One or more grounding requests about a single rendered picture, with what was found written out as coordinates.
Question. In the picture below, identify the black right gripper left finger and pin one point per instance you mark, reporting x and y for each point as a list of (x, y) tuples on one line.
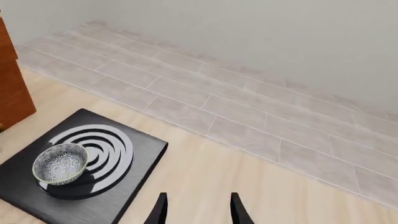
[(160, 211)]

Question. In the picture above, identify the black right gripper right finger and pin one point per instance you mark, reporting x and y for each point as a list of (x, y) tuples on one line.
[(238, 211)]

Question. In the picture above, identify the patterned black bowl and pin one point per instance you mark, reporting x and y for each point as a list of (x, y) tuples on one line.
[(59, 164)]

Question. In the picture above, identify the wooden cabinet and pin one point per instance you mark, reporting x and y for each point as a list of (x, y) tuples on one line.
[(14, 81)]

